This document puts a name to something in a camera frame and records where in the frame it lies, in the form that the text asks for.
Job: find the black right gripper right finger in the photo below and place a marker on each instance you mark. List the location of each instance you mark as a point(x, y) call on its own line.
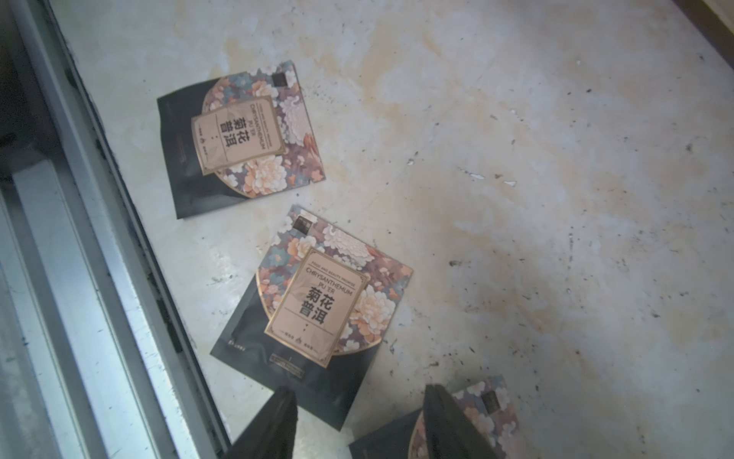
point(449, 433)

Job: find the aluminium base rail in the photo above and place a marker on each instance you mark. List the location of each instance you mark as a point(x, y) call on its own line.
point(95, 362)

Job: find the black floral tea bag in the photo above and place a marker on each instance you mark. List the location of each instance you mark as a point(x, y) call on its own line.
point(238, 138)
point(488, 408)
point(312, 319)

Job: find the black floral tea bag leftmost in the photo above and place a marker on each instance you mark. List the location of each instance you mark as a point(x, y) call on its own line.
point(238, 138)

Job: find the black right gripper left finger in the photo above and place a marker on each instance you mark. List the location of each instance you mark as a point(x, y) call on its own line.
point(272, 432)

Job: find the wooden two-tier shelf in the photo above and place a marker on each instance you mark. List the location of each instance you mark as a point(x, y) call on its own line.
point(709, 24)

